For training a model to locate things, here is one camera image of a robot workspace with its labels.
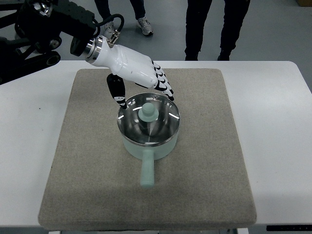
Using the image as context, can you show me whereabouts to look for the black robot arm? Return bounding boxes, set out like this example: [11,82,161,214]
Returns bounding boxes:
[0,0,124,84]

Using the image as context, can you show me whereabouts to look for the grey felt mat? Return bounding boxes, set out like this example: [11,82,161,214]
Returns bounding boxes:
[38,68,257,231]

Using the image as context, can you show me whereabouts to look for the mint green saucepan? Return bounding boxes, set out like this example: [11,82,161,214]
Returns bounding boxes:
[122,129,179,189]

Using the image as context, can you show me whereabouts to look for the black control panel strip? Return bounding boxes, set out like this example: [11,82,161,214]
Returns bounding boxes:
[266,225,312,232]

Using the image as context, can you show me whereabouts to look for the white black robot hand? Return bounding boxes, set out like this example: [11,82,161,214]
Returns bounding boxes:
[84,36,174,109]

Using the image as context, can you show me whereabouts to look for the person in grey sneakers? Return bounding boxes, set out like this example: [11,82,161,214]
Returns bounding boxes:
[95,0,154,39]

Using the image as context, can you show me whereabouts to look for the person in black boots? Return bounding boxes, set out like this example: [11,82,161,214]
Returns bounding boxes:
[184,0,250,61]

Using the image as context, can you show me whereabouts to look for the glass lid with green knob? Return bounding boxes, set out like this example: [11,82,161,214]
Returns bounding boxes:
[117,93,180,146]

